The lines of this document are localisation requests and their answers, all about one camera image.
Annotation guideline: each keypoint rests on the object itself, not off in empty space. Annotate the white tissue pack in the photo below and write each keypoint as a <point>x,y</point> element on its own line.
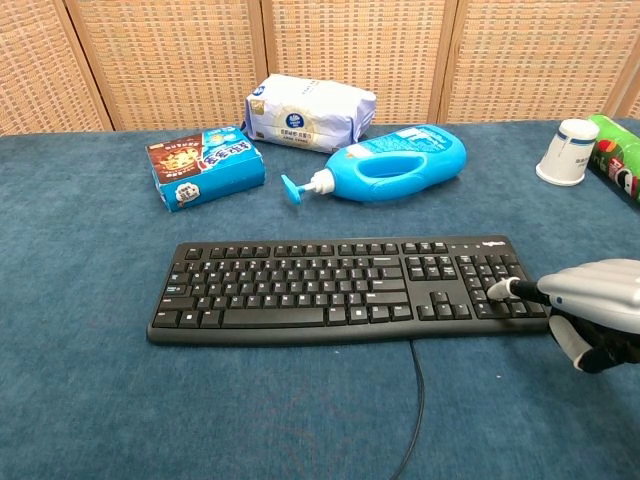
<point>307,112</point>

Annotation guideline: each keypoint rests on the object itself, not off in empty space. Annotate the blue table mat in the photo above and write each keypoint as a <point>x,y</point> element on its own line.
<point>250,400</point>

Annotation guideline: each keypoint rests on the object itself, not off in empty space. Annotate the green chips can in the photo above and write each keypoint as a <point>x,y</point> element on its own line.
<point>617,157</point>

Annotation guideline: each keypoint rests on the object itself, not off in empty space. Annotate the white paper cup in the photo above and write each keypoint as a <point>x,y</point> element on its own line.
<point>567,152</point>

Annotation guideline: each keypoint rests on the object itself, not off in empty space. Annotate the blue pump detergent bottle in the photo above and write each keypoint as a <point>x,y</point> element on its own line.
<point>385,165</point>

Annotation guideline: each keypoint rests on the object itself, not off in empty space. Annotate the woven folding screen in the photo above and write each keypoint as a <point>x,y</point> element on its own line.
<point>320,60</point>

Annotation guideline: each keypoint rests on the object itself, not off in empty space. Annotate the blue cookie box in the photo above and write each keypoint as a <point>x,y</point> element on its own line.
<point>205,167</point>

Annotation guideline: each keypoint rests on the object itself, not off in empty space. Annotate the black computer keyboard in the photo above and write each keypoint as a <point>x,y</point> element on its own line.
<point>350,290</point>

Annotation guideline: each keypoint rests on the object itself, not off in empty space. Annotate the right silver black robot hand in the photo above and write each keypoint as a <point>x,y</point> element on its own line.
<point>595,310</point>

